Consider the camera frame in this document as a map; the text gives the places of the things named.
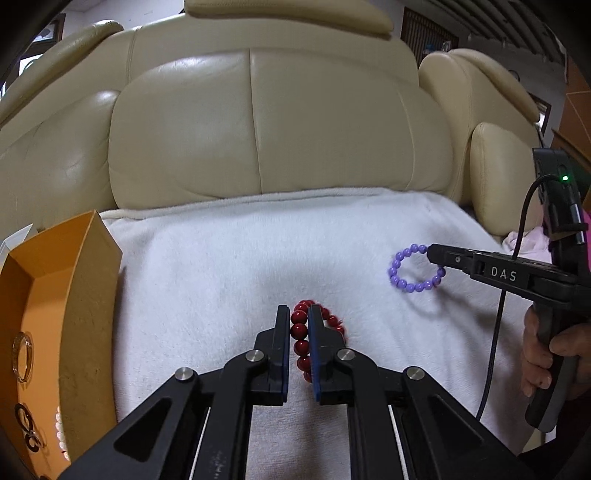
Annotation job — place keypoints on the wooden framed glass door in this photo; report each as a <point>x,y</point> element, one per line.
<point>34,62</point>

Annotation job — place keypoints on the light pink cloth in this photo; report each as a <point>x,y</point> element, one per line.
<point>531,247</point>

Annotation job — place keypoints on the orange cardboard box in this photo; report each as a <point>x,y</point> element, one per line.
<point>87,323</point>

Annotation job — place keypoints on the white fluffy towel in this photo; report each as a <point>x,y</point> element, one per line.
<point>277,240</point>

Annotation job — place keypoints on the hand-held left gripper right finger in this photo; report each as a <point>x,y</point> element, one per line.
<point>316,350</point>

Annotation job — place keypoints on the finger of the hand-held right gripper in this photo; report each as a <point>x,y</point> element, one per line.
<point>445,256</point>

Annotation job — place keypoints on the white box lid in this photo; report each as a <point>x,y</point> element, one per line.
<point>18,242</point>

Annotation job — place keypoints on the cream leather armchair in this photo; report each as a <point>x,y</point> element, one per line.
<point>498,161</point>

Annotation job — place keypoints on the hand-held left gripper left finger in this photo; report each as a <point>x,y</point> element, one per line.
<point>282,341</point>

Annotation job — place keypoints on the engraved silver bangle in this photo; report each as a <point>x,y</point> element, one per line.
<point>32,357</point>

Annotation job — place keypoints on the cream leather sofa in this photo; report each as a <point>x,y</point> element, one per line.
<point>231,115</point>

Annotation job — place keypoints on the person's right hand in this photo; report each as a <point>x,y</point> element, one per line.
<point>531,360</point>

